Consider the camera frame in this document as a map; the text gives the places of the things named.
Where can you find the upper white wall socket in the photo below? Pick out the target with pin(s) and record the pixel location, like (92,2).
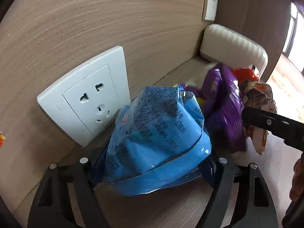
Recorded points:
(209,10)

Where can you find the lower white wall socket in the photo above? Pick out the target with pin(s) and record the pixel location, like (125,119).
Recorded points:
(87,99)

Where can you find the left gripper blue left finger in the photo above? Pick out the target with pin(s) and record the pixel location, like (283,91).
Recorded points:
(98,160)

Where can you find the orange fluffy blanket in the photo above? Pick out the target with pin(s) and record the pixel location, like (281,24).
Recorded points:
(286,82)

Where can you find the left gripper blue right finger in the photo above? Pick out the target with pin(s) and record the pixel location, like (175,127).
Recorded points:
(208,170)

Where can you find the purple snack bag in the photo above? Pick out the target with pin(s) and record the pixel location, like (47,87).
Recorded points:
(222,108)

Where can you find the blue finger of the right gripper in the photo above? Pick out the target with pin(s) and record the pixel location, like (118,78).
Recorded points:
(289,130)

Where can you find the cartoon stickers on wall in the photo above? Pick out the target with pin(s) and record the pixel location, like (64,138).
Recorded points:
(2,139)

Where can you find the window with dark frame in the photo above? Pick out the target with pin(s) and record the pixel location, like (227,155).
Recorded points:
(293,47)

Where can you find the person right hand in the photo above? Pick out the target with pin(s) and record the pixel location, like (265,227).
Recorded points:
(297,181)

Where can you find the beige patterned snack bag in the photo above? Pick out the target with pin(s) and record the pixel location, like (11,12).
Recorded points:
(258,103)

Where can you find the red white snack bag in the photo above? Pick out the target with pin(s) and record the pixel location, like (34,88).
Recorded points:
(250,73)

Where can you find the white wall socket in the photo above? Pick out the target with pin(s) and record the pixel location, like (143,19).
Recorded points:
(209,10)
(87,99)

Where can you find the blue snack bag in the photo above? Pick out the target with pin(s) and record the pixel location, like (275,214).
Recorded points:
(158,142)

